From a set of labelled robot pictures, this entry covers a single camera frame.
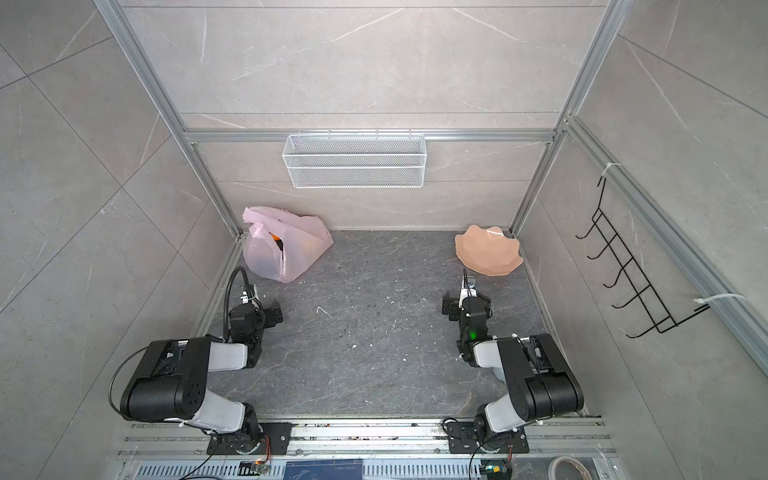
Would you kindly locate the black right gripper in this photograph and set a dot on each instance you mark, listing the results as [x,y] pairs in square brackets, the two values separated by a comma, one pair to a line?
[465,303]

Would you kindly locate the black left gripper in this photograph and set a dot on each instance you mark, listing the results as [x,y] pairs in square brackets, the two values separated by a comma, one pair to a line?
[264,314]

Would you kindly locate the white wire mesh basket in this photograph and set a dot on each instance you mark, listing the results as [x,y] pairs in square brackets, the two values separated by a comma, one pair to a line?
[359,160]

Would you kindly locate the black wire hook rack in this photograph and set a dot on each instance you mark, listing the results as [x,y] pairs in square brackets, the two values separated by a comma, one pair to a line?
[631,272]

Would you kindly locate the white tape roll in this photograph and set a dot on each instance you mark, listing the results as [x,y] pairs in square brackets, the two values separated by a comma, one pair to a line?
[568,465]

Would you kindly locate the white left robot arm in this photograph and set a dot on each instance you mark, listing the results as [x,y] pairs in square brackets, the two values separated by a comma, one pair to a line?
[169,384]

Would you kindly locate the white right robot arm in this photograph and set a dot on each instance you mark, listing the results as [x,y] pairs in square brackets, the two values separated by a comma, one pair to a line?
[540,383]

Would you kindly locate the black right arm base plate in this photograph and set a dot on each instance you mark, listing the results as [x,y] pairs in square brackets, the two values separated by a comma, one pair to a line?
[465,438]

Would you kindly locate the pink plastic bag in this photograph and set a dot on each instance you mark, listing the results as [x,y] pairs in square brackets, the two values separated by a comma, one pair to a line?
[305,239]

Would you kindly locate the blue label plate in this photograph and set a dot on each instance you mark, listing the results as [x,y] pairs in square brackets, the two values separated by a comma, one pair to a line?
[341,469]

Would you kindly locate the pink scalloped plate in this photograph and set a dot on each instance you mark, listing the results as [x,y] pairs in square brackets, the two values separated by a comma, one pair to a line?
[488,251]

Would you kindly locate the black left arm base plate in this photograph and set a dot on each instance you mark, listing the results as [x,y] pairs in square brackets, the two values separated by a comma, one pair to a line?
[273,438]

